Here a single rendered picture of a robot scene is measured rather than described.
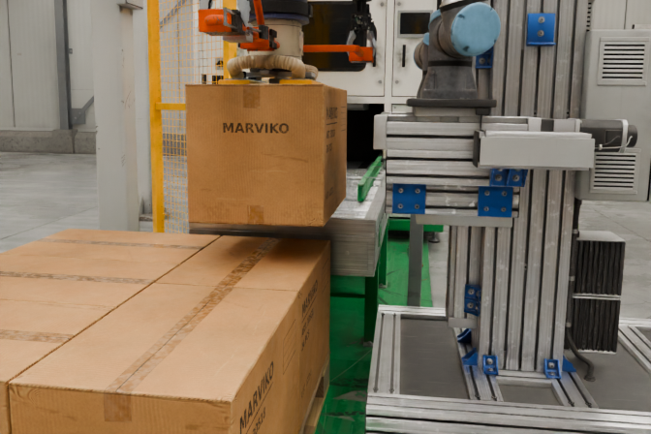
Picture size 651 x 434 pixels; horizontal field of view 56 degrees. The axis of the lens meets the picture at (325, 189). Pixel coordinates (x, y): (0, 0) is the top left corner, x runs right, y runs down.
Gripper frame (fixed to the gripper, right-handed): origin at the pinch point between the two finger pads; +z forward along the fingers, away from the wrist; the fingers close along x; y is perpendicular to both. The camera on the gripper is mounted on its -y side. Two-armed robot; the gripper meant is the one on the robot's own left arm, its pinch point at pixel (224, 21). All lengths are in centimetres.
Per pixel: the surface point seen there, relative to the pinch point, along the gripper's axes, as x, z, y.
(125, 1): 90, -28, 145
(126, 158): 94, 47, 151
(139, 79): 180, 1, 363
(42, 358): 24, 67, -38
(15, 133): 689, 86, 955
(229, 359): -11, 66, -34
